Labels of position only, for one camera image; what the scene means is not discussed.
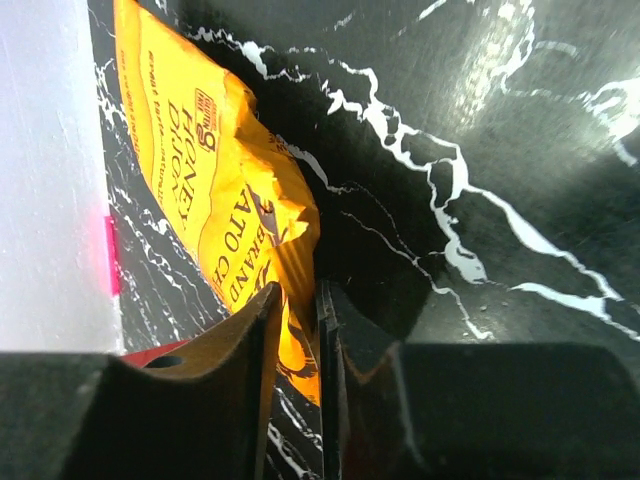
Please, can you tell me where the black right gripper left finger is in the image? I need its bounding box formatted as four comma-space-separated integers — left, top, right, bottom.
1, 283, 282, 479

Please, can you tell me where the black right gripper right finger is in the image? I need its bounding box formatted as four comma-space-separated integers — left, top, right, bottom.
315, 282, 639, 479

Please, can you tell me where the red brown paper bag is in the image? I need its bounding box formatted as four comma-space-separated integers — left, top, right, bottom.
120, 340, 187, 368

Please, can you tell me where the orange honey dijon chip bag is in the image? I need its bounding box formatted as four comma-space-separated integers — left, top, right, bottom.
113, 1, 320, 403

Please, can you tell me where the pink tape strip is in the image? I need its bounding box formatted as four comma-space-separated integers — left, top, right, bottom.
104, 216, 120, 296

